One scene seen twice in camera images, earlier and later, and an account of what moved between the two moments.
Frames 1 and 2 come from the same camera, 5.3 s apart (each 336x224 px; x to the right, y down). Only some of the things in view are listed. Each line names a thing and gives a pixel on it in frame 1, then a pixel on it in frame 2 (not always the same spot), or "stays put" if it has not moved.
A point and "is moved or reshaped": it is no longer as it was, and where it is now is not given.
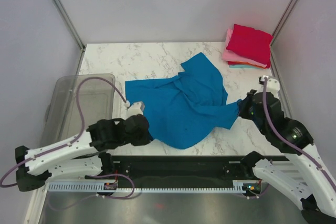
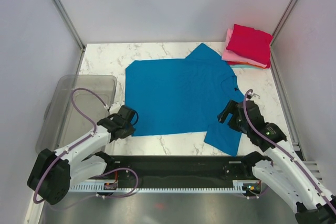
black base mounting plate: (176, 171) stays put
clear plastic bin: (63, 121) stays put
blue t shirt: (182, 110) is moved or reshaped
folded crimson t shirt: (254, 43) stays put
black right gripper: (243, 104) → (229, 108)
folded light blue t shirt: (245, 66) stays put
